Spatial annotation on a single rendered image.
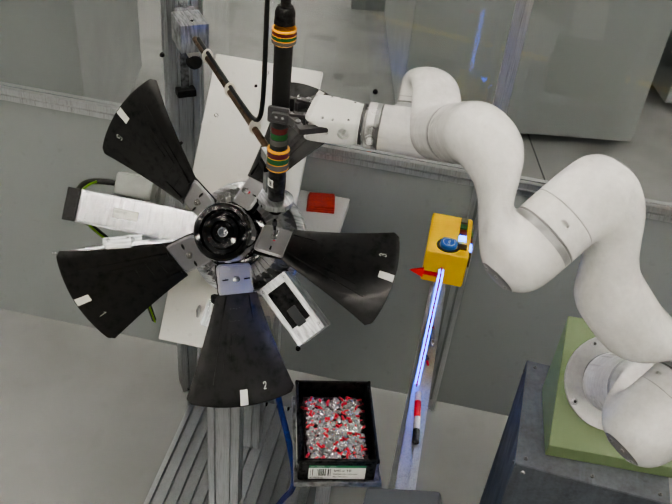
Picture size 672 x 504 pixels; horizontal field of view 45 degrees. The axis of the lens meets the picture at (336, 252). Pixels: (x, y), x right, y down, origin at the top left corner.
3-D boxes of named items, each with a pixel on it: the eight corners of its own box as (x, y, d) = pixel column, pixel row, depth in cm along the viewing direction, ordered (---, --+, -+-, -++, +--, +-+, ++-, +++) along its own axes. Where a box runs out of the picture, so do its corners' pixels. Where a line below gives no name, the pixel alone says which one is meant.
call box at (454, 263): (426, 244, 207) (433, 211, 201) (465, 252, 206) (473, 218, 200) (418, 284, 195) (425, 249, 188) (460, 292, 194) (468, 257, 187)
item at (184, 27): (170, 39, 205) (169, 6, 200) (197, 36, 207) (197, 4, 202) (181, 56, 198) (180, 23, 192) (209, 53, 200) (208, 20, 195)
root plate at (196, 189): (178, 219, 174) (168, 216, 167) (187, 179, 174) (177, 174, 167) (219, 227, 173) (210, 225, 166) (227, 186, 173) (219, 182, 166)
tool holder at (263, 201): (249, 190, 165) (250, 148, 158) (282, 184, 167) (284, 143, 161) (264, 215, 158) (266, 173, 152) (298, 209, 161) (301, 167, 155)
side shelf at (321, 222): (231, 184, 245) (232, 176, 243) (348, 207, 241) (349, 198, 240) (206, 230, 227) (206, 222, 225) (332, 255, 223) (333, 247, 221)
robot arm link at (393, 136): (384, 97, 143) (374, 149, 144) (459, 110, 141) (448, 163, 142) (387, 101, 151) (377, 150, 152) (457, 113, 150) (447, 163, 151)
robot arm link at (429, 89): (443, 49, 119) (396, 65, 148) (422, 158, 121) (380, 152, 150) (501, 61, 120) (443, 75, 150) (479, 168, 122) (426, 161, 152)
